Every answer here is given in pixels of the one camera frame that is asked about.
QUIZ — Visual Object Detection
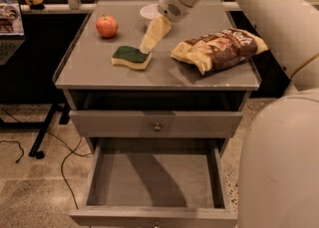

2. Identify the green and yellow sponge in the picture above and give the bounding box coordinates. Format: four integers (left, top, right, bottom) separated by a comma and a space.
112, 46, 152, 70

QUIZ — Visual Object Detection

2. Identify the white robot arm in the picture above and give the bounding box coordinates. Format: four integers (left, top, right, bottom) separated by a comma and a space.
159, 0, 319, 228

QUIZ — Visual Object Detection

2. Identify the grey drawer cabinet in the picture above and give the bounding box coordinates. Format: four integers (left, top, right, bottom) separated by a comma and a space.
52, 0, 262, 228

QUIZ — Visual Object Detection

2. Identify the top drawer with knob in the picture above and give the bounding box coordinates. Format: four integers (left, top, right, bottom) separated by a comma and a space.
70, 111, 242, 138

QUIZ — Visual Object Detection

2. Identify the open middle drawer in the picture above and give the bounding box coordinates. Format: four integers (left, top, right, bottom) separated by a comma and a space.
70, 138, 237, 228

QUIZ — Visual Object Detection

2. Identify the white ceramic bowl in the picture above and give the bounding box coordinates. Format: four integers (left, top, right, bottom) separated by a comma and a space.
140, 4, 160, 26

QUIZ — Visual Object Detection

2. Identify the red apple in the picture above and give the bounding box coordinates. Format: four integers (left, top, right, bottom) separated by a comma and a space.
96, 15, 119, 38

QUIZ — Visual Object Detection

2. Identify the brown and yellow chip bag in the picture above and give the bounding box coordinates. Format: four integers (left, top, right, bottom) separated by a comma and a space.
170, 28, 268, 75

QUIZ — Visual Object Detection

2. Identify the yellow and black toy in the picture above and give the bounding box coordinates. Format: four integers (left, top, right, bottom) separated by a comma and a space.
25, 0, 45, 10

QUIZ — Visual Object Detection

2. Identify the black desk leg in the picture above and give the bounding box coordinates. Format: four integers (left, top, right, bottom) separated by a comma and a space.
29, 104, 70, 159

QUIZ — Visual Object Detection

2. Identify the open laptop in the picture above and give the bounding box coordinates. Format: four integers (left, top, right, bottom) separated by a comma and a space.
0, 0, 25, 66

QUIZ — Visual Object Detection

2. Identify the black floor cable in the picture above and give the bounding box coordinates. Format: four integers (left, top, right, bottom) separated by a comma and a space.
0, 105, 94, 211

